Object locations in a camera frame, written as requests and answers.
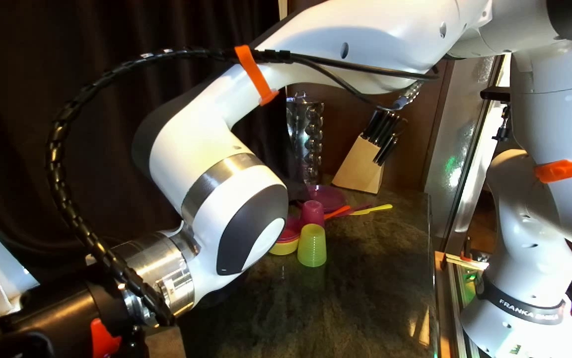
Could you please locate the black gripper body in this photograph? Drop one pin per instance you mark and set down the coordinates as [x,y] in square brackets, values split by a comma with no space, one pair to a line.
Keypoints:
[54,326]

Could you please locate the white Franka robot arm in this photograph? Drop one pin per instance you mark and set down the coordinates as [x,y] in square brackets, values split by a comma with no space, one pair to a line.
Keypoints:
[219,173]

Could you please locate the black curtain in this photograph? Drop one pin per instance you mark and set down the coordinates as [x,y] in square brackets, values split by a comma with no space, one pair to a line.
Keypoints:
[20,101]

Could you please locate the yellow plastic bowl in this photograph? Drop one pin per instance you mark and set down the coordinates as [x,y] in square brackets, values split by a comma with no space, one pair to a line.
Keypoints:
[286,250]

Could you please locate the yellow-green plastic cup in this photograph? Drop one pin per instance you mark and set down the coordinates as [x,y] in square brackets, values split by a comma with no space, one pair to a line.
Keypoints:
[312,248]

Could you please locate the pink plastic cup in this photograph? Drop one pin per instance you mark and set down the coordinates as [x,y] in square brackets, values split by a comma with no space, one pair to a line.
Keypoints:
[312,212]

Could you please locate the purple plastic plate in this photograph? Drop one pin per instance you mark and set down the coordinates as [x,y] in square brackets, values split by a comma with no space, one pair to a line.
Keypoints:
[330,198]

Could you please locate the orange plastic spoon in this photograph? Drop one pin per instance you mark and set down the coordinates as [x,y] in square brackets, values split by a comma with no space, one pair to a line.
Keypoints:
[338,212]

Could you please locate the wooden knife block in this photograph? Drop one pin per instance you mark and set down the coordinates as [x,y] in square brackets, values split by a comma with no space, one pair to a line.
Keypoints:
[358,167]

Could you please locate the robot mounting stand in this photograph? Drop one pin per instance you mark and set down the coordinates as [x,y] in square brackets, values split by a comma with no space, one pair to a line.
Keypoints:
[457,292]

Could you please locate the reflective metal panel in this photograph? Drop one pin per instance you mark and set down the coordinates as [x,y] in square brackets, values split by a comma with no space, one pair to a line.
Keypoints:
[465,147]

